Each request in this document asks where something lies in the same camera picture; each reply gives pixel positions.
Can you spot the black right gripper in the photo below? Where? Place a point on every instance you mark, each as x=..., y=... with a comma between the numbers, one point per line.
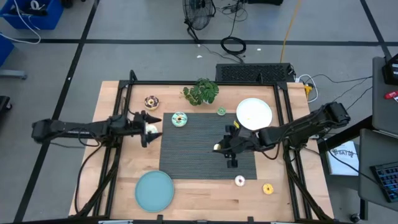
x=245, y=140

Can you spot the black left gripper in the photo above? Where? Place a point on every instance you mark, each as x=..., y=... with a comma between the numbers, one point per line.
x=133, y=124

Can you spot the white frosted donut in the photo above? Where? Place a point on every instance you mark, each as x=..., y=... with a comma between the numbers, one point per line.
x=151, y=129

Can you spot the teal frosted donut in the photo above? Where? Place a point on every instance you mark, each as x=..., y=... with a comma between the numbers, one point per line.
x=174, y=119

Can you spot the chocolate frosted donut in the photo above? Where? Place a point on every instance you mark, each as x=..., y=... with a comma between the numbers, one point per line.
x=146, y=103

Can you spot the pink sprinkled white donut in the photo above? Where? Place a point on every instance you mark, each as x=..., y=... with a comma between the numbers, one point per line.
x=237, y=181

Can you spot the small green donut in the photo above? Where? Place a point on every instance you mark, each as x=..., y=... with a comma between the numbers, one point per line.
x=218, y=111

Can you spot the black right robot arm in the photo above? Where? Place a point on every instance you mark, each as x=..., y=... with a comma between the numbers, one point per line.
x=311, y=123

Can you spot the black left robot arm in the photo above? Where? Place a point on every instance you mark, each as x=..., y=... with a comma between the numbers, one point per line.
x=62, y=129

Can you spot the yellow gripper tag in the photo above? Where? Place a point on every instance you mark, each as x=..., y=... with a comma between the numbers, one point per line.
x=236, y=124

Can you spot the grey woven placemat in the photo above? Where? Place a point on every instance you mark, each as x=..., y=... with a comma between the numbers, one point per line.
x=192, y=149

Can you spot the white round plate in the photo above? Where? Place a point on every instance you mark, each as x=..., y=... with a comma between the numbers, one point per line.
x=253, y=112

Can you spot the green plant in white pot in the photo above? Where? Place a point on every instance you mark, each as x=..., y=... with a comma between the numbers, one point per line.
x=202, y=91

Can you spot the teal round plate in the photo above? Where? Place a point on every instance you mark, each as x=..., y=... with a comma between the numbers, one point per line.
x=154, y=191

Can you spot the black vented computer case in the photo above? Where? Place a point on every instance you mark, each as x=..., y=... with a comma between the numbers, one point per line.
x=248, y=73

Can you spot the yellow power plug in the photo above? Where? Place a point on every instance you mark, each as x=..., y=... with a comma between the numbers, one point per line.
x=308, y=90

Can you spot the white printed booklet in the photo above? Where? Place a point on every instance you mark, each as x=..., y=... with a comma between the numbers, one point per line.
x=342, y=161

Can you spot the black desk crossbar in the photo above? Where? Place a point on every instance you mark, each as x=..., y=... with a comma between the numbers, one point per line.
x=351, y=132

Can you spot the black floor fan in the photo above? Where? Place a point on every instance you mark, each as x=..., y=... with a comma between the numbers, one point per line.
x=197, y=14

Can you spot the grey desk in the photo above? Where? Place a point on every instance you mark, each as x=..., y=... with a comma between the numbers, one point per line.
x=381, y=109
x=370, y=149

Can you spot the black caster wheel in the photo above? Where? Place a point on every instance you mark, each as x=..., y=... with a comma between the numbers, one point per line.
x=355, y=217

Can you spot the black flat box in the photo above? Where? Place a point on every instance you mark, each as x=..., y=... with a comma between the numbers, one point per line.
x=264, y=2

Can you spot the grey metal bar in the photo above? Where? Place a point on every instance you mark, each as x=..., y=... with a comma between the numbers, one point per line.
x=12, y=74

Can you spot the blue plastic bin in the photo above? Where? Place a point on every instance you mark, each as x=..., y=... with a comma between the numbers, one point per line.
x=46, y=21
x=4, y=49

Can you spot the black keyboard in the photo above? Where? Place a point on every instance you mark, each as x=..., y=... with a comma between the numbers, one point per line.
x=387, y=180

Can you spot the red packet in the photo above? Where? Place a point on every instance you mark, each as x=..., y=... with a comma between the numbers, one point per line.
x=391, y=95

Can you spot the black desktop device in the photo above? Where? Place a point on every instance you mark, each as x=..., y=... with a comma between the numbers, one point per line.
x=390, y=73

